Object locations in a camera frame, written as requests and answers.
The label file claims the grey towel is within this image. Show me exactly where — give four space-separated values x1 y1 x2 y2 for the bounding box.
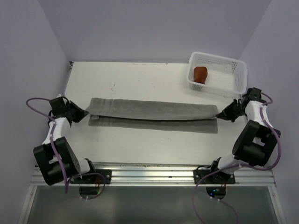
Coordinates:
86 98 218 134

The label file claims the rust brown towel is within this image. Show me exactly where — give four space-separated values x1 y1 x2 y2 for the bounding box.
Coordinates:
193 66 208 84

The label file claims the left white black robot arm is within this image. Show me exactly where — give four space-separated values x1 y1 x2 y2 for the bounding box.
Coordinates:
33 96 97 186

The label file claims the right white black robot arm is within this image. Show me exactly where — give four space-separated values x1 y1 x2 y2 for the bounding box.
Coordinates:
208 88 281 183

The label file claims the white perforated plastic basket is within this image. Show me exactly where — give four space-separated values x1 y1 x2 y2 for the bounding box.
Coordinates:
186 52 248 98

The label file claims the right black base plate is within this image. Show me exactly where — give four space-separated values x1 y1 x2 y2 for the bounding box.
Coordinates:
193 169 236 184

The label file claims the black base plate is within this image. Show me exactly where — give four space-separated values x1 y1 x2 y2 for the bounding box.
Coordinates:
193 169 236 184
69 169 112 184

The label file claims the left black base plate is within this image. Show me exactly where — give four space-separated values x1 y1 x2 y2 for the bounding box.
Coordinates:
69 169 112 184

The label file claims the aluminium mounting rail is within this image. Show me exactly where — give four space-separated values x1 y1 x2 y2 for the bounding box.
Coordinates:
30 166 277 187

